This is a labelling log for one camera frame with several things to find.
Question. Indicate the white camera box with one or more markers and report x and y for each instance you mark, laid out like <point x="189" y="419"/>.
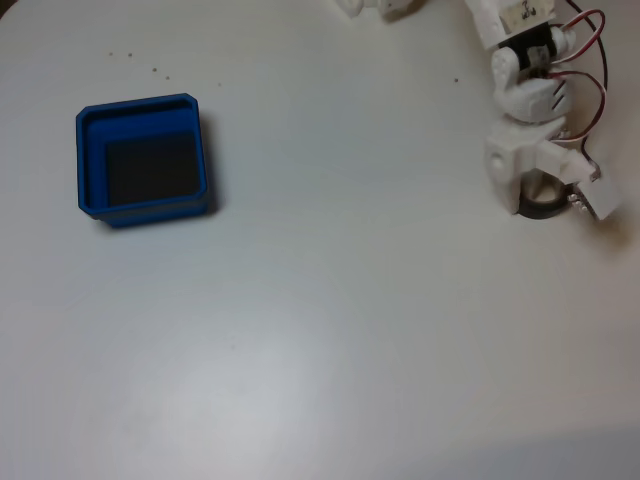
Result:
<point x="600" y="197"/>

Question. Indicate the black tape roll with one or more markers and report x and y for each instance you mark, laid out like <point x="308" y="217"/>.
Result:
<point x="540" y="213"/>

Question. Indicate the blue square plastic box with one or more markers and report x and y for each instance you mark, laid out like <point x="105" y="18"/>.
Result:
<point x="150" y="212"/>

